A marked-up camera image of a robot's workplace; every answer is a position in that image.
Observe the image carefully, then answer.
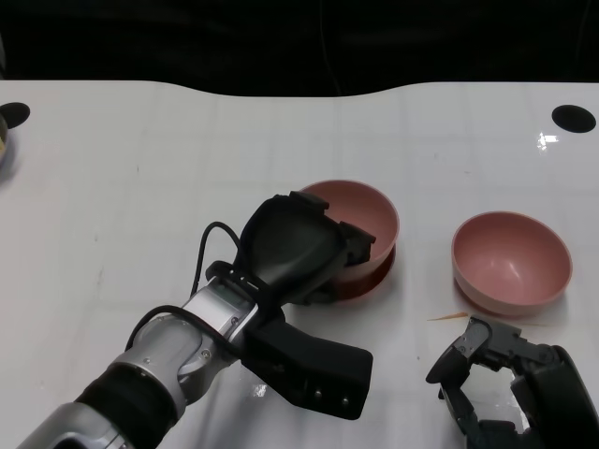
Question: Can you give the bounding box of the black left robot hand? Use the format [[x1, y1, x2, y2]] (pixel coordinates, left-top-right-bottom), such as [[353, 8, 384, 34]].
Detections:
[[236, 190, 378, 308]]

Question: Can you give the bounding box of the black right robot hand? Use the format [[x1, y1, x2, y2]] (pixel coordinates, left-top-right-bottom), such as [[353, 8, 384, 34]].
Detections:
[[425, 316, 599, 449]]

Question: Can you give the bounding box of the pink bowl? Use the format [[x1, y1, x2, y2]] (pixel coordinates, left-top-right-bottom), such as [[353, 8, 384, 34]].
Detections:
[[451, 210, 573, 319], [334, 242, 398, 303], [297, 180, 401, 282]]

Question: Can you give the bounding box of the black cloth backdrop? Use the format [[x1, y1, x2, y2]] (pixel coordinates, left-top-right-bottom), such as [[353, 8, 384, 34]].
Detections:
[[0, 0, 599, 99]]

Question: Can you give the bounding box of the black table grommet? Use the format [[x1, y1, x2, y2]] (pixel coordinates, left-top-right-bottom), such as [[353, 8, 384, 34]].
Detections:
[[550, 105, 597, 135], [0, 102, 32, 130]]

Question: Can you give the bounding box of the lavender plate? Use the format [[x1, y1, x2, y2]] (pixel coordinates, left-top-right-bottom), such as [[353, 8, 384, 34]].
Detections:
[[0, 114, 18, 179]]

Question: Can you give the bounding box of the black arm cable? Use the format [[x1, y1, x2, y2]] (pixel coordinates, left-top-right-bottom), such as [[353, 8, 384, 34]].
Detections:
[[124, 221, 249, 364]]

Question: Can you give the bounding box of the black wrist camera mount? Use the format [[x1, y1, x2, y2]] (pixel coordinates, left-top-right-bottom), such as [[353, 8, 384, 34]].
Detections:
[[238, 306, 374, 421]]

